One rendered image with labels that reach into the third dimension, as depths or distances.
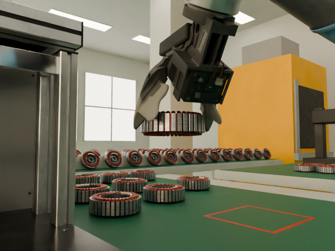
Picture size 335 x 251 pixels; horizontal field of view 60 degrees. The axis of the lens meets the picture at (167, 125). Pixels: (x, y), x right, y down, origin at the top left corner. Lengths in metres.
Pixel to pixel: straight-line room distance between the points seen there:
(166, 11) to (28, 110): 4.11
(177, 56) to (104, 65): 7.55
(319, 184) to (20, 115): 1.20
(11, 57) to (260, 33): 6.00
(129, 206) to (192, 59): 0.34
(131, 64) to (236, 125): 5.01
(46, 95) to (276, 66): 3.37
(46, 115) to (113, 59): 7.57
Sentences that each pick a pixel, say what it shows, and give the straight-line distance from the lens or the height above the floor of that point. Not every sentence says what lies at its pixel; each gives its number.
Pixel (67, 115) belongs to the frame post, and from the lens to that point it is 0.51.
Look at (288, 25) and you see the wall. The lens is 6.07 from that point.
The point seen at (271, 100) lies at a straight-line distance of 3.75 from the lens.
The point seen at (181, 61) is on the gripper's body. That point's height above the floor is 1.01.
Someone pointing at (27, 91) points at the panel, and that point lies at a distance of 0.66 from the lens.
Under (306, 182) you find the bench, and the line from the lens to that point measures 1.46.
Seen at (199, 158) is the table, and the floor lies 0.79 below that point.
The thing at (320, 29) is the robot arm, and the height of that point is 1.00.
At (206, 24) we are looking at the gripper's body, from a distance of 0.38.
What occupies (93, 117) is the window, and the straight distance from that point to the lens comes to 7.58.
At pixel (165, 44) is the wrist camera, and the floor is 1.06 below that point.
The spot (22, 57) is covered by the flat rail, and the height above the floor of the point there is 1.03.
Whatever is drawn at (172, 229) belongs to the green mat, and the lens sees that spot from 0.53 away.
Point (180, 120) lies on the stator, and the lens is 0.45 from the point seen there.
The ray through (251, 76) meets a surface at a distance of 3.95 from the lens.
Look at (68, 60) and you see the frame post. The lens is 0.52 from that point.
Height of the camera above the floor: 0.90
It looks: 4 degrees up
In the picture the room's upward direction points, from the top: straight up
